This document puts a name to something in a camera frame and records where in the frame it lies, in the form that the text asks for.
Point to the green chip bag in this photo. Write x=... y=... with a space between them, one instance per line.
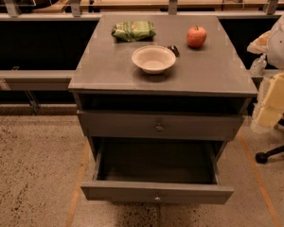
x=133 y=31

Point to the grey top drawer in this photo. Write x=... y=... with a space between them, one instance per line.
x=160 y=125

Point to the small dark wrapped snack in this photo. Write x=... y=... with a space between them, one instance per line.
x=175 y=50

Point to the red apple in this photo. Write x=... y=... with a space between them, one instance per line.
x=196 y=36

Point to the grey drawer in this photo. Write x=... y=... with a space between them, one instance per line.
x=156 y=171
x=160 y=125

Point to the black office chair base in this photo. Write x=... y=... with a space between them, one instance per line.
x=262 y=157

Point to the grey wooden drawer cabinet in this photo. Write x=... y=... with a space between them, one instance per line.
x=210 y=79

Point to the tan padded gripper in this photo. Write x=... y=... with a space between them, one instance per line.
x=282 y=46

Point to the white paper bowl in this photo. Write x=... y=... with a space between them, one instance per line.
x=153 y=59

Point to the clear sanitizer pump bottle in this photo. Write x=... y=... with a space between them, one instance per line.
x=258 y=65

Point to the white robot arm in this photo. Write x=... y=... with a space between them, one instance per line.
x=271 y=43

